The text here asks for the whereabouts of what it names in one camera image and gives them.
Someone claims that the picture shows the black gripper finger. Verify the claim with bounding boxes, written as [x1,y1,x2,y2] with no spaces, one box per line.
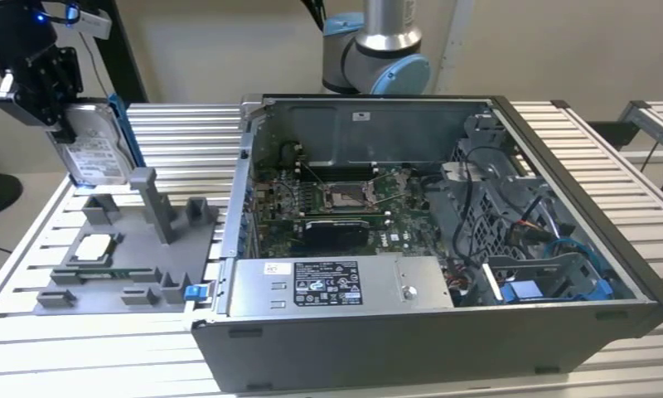
[0,70,78,144]
[28,46,83,100]

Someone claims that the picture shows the hard disk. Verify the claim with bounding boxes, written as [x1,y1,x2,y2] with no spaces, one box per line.
[42,93,144,192]

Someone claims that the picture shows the grey metal disk bay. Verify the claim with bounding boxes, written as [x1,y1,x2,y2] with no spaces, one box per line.
[424,114,636,307]

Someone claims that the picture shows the silver CPU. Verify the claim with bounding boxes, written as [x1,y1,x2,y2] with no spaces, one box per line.
[67,234,116,265]

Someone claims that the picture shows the grey plastic parts rack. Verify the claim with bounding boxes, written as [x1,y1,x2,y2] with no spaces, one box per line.
[35,167,222,316]

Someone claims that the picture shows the green RAM stick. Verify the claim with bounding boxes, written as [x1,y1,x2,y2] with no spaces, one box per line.
[51,268,155,280]

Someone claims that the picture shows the thin metal locking lever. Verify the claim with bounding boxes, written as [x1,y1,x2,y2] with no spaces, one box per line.
[299,158,330,186]

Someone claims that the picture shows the black RAM slots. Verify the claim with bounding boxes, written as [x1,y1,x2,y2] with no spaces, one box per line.
[300,161,380,175]

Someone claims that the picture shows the silver power supply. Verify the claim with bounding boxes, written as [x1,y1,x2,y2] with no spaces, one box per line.
[224,255,455,313]

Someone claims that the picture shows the CPU socket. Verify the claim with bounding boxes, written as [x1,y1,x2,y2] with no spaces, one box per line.
[319,182,376,208]

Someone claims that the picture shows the black graphics card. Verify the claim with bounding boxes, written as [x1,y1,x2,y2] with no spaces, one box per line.
[300,219,372,254]

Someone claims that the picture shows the green motherboard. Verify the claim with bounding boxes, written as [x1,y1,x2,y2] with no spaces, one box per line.
[250,165,443,260]

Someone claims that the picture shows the black open PC case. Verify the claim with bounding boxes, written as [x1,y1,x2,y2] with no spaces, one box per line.
[190,93,663,393]

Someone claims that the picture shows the blue carrier in bay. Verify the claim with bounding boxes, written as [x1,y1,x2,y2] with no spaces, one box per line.
[499,281,612,303]

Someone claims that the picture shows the black upright post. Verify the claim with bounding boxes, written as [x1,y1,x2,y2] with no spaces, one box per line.
[80,0,150,104]

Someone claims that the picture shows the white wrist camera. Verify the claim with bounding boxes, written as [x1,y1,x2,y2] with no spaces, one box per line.
[64,7,112,41]

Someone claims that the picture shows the orange and black wire bundle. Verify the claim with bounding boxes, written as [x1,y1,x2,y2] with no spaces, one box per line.
[509,221,551,248]

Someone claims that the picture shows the blue data wire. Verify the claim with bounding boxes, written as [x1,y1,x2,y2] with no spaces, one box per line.
[543,235,607,287]

